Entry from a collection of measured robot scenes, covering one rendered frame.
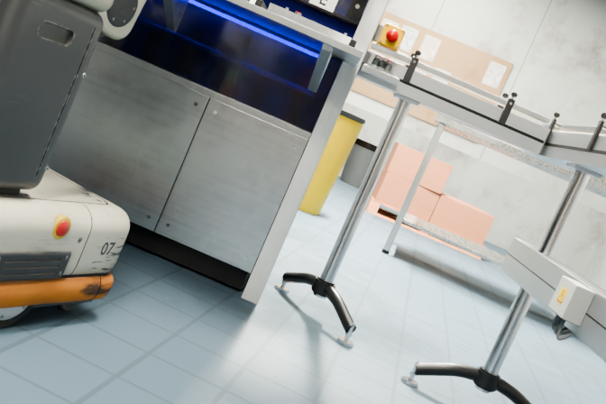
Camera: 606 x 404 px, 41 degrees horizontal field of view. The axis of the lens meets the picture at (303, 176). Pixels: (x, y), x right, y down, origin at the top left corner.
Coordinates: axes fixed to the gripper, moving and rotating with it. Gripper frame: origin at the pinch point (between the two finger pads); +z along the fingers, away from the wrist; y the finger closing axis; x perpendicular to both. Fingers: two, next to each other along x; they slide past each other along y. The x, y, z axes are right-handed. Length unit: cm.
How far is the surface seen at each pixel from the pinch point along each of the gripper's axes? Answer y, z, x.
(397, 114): 42, 31, -30
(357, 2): 27.3, 3.2, -2.6
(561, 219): 11, 42, -87
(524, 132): 39, 20, -72
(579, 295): -46, 56, -81
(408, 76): 37, 18, -28
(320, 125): 27, 45, -7
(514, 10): 776, -159, -165
